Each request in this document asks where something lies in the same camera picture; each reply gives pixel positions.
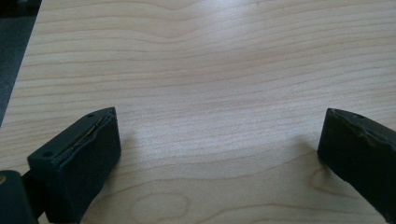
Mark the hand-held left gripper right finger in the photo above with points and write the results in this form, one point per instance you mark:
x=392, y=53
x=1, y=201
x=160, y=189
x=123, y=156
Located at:
x=358, y=152

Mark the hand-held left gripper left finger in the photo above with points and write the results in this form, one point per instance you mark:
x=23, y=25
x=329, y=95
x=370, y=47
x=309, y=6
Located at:
x=77, y=165

